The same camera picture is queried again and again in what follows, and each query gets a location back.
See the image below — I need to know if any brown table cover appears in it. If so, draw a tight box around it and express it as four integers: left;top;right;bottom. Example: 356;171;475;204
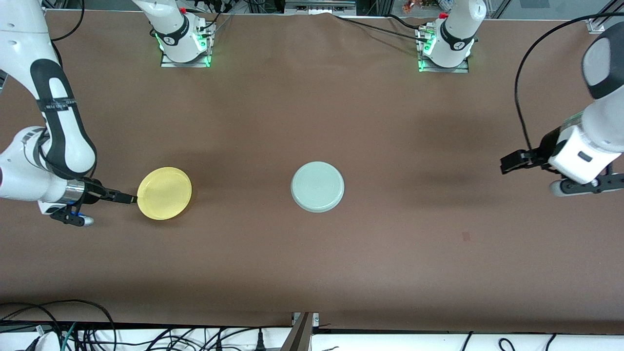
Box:
0;10;624;337

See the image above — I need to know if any pale green round plate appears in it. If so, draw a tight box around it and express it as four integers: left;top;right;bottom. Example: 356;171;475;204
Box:
291;161;345;214

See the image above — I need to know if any long black cable on table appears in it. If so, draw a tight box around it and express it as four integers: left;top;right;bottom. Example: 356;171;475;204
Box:
334;14;434;42

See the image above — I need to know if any large black cable loop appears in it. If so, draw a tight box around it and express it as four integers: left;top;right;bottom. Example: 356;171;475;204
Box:
0;299;117;351

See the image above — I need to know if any teal cable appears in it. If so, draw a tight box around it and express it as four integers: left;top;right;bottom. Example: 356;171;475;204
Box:
61;322;78;351

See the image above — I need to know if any yellow round plate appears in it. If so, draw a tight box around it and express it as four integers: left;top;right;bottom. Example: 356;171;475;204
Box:
136;167;193;221

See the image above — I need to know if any aluminium profile bar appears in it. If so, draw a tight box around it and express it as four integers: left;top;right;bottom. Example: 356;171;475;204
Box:
280;312;320;351

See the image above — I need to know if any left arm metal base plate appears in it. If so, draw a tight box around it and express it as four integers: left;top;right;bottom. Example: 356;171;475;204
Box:
418;24;470;74

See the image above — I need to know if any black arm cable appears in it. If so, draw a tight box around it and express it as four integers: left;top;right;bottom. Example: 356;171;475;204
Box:
49;0;86;43
514;12;624;156

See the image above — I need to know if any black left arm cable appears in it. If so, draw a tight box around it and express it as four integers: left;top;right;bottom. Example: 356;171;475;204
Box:
514;12;624;156

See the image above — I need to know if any aluminium corner frame bracket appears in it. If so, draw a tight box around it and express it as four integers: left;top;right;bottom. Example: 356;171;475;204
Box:
587;0;624;35

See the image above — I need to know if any white board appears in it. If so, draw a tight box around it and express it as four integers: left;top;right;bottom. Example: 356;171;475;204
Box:
0;327;624;351

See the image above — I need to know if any short black cable on table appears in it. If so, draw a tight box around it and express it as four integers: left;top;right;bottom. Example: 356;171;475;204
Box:
388;14;429;31

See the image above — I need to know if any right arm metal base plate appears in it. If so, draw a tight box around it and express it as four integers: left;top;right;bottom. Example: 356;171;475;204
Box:
161;19;215;68

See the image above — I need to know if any silver metal box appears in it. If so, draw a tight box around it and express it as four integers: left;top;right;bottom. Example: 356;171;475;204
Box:
285;0;356;15

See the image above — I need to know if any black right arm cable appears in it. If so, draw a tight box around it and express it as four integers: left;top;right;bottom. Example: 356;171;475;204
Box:
49;0;86;43

